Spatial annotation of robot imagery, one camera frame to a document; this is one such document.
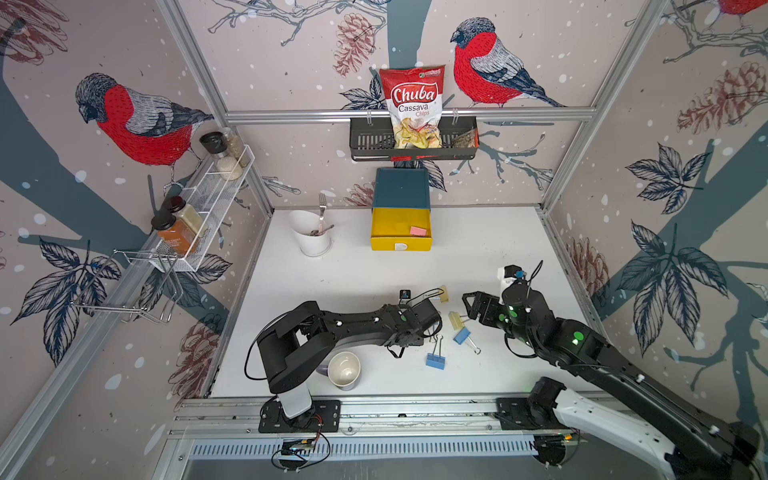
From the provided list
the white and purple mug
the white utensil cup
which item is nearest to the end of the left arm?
the white and purple mug

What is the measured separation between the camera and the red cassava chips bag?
0.81 meters

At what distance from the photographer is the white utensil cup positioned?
39.9 inches

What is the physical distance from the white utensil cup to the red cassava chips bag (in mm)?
402
